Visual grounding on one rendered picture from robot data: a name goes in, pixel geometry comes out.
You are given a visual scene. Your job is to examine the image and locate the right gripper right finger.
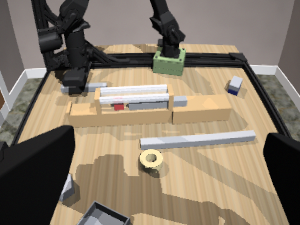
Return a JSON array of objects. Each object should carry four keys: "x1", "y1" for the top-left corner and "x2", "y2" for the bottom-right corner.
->
[{"x1": 263, "y1": 132, "x2": 300, "y2": 225}]

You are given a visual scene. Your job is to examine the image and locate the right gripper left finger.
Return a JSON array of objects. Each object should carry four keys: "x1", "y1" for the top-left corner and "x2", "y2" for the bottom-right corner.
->
[{"x1": 0, "y1": 125, "x2": 76, "y2": 225}]

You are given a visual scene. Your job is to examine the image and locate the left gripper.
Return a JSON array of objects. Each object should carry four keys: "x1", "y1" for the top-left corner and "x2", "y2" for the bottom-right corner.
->
[{"x1": 62, "y1": 43, "x2": 94, "y2": 91}]

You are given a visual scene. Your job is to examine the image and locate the cream roll of masking tape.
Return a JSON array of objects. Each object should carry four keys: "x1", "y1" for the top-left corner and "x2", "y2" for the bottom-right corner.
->
[{"x1": 140, "y1": 149, "x2": 163, "y2": 173}]

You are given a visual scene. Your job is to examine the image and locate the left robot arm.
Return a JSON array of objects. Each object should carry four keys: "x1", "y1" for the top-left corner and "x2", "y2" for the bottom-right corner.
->
[{"x1": 37, "y1": 0, "x2": 186, "y2": 70}]

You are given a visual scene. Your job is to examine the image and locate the grey square stick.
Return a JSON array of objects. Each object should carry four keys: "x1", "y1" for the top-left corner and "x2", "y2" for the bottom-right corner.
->
[
  {"x1": 173, "y1": 96, "x2": 188, "y2": 107},
  {"x1": 60, "y1": 83, "x2": 107, "y2": 93}
]

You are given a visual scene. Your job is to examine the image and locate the clear plastic channel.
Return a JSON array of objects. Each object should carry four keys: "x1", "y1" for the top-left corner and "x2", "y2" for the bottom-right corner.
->
[{"x1": 99, "y1": 84, "x2": 169, "y2": 114}]

